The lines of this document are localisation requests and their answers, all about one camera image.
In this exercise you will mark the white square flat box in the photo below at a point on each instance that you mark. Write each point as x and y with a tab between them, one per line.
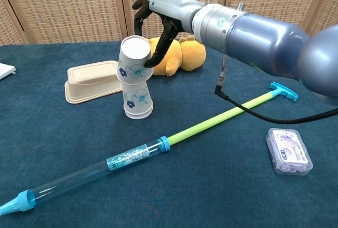
5	71

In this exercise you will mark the woven bamboo folding screen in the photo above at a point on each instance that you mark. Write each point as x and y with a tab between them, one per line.
66	6

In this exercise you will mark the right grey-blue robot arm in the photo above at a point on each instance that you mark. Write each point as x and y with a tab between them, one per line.
264	38

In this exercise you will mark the long water pump toy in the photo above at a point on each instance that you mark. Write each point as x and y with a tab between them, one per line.
211	121

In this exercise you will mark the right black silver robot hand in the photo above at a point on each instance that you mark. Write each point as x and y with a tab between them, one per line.
171	6

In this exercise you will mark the yellow plush bear toy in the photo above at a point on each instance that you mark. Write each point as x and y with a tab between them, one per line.
187	56

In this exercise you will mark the blue felt table mat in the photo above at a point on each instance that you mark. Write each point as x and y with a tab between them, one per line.
79	138

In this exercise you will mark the clear plastic small box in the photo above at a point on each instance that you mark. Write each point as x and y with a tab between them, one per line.
289	151

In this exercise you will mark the beige lidded takeaway container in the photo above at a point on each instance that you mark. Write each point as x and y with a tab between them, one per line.
89	80

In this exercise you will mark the white flower-print paper cup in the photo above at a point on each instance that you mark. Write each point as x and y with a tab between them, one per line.
137	98
132	65

